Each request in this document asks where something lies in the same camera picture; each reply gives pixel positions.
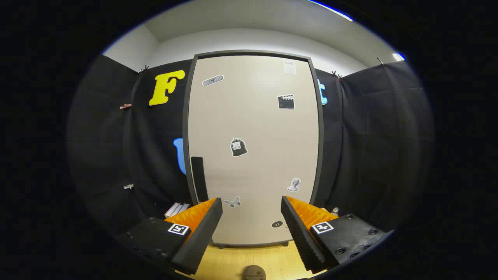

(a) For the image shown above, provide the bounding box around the beige shoe cabinet door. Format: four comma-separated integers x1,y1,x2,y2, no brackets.
188,54,320,245

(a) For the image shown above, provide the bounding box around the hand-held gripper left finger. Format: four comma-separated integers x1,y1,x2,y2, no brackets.
117,197,223,276

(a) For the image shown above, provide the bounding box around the grey shoe cabinet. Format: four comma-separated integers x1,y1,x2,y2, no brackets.
182,50,324,249

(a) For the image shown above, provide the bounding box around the brown fuzzy shoe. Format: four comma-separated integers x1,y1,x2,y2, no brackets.
242,265,267,280

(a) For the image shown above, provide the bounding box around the black backdrop cloth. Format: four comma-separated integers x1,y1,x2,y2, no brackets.
66,54,434,238

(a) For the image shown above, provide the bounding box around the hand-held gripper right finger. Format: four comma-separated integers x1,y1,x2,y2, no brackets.
281,196,389,273

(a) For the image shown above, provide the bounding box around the beige book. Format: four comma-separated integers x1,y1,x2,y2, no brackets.
164,202,182,219

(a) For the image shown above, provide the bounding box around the black cabinet door handle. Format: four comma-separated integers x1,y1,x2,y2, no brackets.
191,156,209,203

